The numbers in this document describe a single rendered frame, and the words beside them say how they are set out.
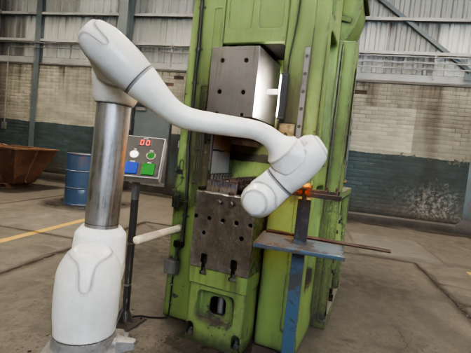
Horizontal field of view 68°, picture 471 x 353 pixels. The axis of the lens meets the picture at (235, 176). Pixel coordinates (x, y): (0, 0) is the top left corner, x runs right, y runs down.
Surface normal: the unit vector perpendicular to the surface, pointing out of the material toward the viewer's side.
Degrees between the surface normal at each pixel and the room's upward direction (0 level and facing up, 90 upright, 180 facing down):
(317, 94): 90
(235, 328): 90
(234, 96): 90
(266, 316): 90
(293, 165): 99
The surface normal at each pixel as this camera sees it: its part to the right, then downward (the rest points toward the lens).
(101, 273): 0.71, -0.22
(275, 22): -0.39, 0.02
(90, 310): 0.45, 0.07
